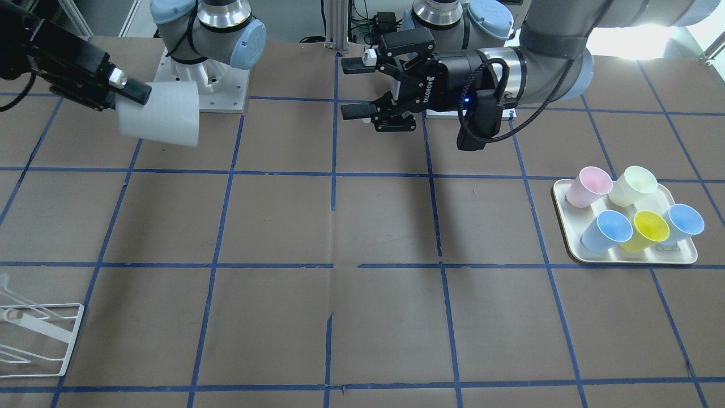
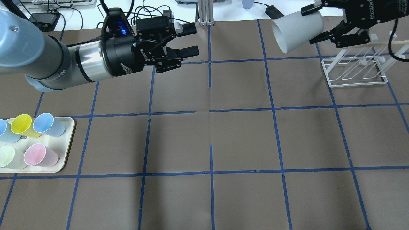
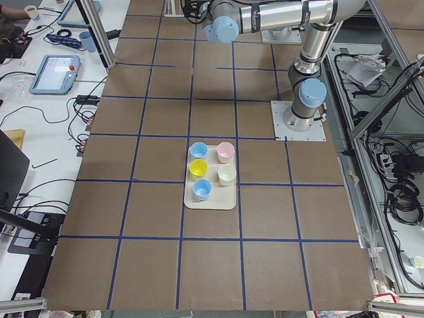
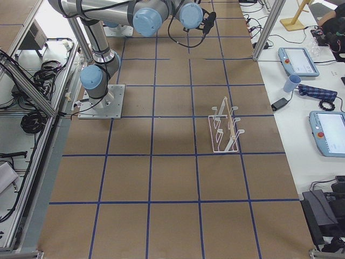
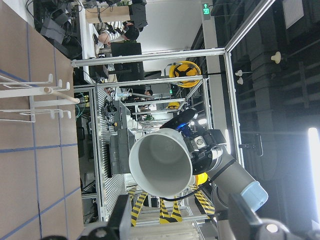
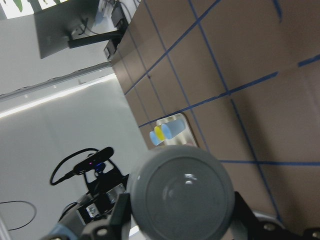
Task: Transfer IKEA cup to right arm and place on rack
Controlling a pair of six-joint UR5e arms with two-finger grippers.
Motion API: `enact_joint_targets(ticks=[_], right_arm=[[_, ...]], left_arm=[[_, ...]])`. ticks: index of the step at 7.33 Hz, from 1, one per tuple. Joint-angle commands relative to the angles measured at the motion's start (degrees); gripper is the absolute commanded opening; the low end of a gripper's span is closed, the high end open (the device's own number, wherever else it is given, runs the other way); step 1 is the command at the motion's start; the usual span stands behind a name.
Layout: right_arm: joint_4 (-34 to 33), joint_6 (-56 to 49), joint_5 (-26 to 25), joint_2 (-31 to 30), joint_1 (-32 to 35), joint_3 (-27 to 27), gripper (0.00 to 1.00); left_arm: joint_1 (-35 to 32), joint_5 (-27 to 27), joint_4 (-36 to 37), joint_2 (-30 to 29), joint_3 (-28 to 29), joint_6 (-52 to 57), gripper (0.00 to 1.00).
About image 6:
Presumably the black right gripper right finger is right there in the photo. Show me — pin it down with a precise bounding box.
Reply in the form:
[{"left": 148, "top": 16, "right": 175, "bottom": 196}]
[{"left": 231, "top": 191, "right": 320, "bottom": 240}]

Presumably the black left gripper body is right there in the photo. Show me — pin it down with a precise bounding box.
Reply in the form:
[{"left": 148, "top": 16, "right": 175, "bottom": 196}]
[{"left": 58, "top": 159, "right": 131, "bottom": 226}]

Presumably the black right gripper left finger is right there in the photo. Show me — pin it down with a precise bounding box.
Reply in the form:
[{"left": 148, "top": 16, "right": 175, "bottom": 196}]
[{"left": 79, "top": 193, "right": 132, "bottom": 240}]

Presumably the grey plastic cup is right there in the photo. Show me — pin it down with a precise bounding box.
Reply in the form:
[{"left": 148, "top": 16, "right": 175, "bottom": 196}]
[{"left": 127, "top": 145, "right": 235, "bottom": 240}]

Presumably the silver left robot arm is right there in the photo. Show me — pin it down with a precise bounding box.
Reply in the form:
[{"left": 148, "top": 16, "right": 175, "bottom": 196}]
[{"left": 43, "top": 160, "right": 131, "bottom": 240}]

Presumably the yellow plastic cup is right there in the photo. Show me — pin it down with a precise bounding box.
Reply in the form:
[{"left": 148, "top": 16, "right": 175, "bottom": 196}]
[{"left": 154, "top": 126, "right": 166, "bottom": 142}]

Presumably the light blue plastic cup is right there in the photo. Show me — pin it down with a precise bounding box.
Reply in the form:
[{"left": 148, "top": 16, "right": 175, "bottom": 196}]
[{"left": 161, "top": 119, "right": 186, "bottom": 140}]

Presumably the cream plastic tray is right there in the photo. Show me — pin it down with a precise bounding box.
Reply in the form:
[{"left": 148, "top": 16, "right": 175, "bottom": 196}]
[{"left": 156, "top": 113, "right": 198, "bottom": 147}]

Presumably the black computer monitor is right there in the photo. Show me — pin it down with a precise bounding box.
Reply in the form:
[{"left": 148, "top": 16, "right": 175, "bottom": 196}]
[{"left": 33, "top": 0, "right": 122, "bottom": 59}]

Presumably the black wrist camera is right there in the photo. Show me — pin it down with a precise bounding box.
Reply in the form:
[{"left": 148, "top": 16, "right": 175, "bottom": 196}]
[{"left": 72, "top": 146, "right": 114, "bottom": 175}]

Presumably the black camera cable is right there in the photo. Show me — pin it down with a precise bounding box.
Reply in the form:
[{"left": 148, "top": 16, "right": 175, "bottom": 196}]
[{"left": 49, "top": 147, "right": 100, "bottom": 186}]

